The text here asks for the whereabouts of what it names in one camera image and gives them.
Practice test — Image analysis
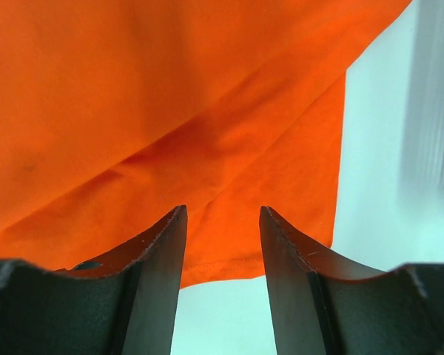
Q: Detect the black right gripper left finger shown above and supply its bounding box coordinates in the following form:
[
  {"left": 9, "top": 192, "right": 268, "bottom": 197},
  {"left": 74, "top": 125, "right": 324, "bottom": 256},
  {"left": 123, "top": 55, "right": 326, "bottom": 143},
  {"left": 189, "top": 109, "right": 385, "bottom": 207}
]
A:
[{"left": 0, "top": 206, "right": 187, "bottom": 354}]

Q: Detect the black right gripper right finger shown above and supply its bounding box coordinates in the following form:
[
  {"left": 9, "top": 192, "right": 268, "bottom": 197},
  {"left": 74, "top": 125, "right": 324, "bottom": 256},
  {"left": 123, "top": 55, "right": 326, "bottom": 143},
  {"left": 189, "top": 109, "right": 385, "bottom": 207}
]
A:
[{"left": 259, "top": 207, "right": 444, "bottom": 354}]

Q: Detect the orange t-shirt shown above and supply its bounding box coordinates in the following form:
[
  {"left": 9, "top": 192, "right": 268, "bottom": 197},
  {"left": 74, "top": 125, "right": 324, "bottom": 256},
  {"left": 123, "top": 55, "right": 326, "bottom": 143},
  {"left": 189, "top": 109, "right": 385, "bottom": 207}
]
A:
[{"left": 0, "top": 1, "right": 408, "bottom": 286}]

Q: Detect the aluminium frame rail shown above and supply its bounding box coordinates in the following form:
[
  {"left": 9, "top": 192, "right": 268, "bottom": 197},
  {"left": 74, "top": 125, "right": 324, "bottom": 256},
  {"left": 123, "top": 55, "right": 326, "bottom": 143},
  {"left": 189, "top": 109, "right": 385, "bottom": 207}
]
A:
[{"left": 400, "top": 1, "right": 444, "bottom": 191}]

